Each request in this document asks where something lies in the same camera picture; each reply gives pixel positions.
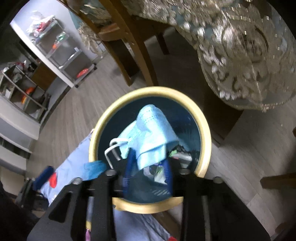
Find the teal lace-trimmed tablecloth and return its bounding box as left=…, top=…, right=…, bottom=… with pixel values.
left=76, top=0, right=296, bottom=113

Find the metal shelf rack in kitchen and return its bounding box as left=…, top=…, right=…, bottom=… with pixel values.
left=1, top=64, right=51, bottom=123

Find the teal yellow-rimmed trash bin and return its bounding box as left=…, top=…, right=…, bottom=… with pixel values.
left=88, top=86, right=212, bottom=214

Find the blue face mask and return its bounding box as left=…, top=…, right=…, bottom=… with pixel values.
left=104, top=104, right=179, bottom=170

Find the light blue cartoon blanket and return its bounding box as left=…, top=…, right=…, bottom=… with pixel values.
left=41, top=133, right=171, bottom=240

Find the blue crumpled glove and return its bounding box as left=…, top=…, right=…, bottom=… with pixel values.
left=83, top=161, right=107, bottom=181

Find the wooden chair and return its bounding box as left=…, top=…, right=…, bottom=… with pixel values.
left=60, top=1, right=170, bottom=86

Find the metal shelf rack by wall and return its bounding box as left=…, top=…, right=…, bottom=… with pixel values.
left=27, top=12, right=96, bottom=87

